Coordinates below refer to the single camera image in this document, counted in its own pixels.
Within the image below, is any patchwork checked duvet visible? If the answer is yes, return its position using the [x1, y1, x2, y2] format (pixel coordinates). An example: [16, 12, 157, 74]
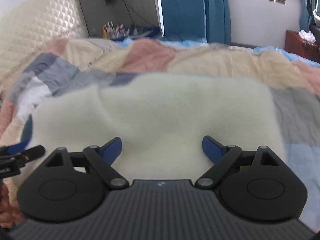
[0, 37, 320, 230]

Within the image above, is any blue padded chair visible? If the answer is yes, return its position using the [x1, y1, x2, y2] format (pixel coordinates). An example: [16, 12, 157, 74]
[159, 0, 207, 43]

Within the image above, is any white sweater with blue stripes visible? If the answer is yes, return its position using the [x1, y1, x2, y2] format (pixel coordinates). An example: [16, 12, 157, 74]
[21, 71, 287, 180]

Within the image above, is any crumpled clear plastic bag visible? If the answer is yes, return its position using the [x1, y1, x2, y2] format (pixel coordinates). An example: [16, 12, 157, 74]
[298, 30, 317, 43]

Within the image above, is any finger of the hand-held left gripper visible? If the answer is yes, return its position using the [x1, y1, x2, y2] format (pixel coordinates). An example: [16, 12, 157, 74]
[15, 145, 47, 164]
[0, 142, 30, 157]

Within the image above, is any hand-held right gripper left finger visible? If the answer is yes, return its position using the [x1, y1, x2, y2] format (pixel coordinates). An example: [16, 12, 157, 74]
[45, 137, 130, 190]

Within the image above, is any light blue hanging garment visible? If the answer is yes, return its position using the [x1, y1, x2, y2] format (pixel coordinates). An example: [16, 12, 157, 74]
[299, 0, 320, 30]

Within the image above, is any grey wall cabinet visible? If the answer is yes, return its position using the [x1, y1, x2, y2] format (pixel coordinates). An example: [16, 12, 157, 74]
[74, 0, 165, 39]

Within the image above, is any person's left hand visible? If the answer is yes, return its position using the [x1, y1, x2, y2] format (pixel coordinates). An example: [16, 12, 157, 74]
[0, 197, 24, 229]

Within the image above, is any black charger cable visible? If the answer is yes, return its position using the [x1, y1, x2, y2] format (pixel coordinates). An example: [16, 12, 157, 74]
[114, 0, 160, 29]

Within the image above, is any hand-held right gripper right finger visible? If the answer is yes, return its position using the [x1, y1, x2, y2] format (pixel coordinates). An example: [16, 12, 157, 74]
[195, 135, 280, 189]

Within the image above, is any cream quilted headboard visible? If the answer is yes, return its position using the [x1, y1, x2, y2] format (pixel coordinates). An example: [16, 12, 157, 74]
[0, 0, 89, 75]

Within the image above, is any blue curtain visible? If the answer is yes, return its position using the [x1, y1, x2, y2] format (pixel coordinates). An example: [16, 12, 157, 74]
[202, 0, 232, 44]

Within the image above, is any dark red box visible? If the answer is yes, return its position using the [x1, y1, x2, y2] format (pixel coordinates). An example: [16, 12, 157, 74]
[284, 29, 320, 64]

